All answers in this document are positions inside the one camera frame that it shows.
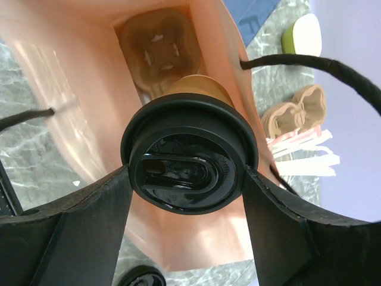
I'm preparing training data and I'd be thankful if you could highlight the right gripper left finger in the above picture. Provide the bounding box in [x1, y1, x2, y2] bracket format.
[1, 166, 132, 285]

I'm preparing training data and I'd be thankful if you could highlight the blue letter placemat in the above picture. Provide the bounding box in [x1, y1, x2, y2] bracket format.
[221, 1, 298, 52]

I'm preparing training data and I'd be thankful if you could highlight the black coffee cup lid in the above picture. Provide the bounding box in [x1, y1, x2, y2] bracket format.
[120, 93, 259, 215]

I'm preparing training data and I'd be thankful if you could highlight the cardboard cup carrier tray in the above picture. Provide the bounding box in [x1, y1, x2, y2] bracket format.
[120, 8, 201, 100]

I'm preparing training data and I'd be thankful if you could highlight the orange paper bag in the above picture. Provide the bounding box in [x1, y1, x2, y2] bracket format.
[0, 0, 381, 272]

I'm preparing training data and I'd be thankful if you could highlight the wrapped white stirrers bundle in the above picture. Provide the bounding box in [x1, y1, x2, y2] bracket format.
[267, 126, 341, 177]

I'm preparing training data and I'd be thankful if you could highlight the brown paper cup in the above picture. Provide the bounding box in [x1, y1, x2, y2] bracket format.
[163, 74, 235, 108]

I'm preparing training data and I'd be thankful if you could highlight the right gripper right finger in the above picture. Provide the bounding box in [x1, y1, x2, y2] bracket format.
[242, 168, 380, 285]

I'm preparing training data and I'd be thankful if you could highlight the small white green bowl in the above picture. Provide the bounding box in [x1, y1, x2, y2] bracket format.
[281, 13, 322, 57]

